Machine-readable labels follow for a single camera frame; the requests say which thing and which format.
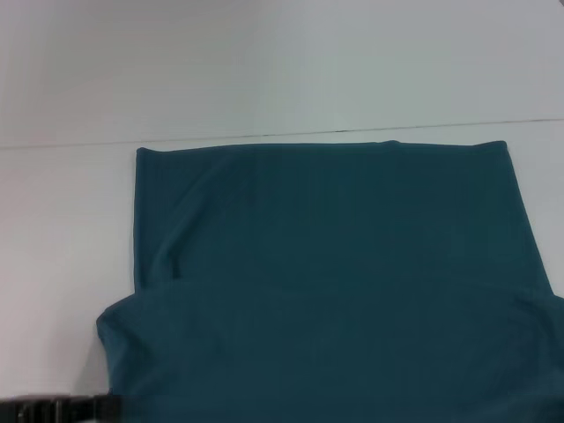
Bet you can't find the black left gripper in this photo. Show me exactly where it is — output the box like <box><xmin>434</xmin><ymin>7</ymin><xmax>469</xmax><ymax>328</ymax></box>
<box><xmin>0</xmin><ymin>393</ymin><xmax>127</xmax><ymax>423</ymax></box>

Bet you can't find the teal FREE print t-shirt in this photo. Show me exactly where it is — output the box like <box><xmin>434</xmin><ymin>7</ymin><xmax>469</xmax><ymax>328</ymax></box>
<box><xmin>95</xmin><ymin>139</ymin><xmax>564</xmax><ymax>423</ymax></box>

